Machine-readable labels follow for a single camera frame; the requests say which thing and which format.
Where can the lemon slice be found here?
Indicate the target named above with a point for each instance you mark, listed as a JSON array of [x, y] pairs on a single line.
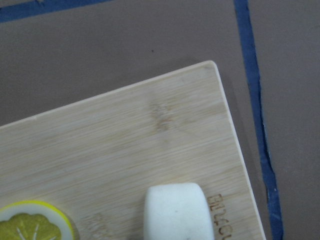
[[34, 220]]

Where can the bamboo cutting board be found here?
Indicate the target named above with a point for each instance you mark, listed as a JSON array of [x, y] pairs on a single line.
[[95, 159]]

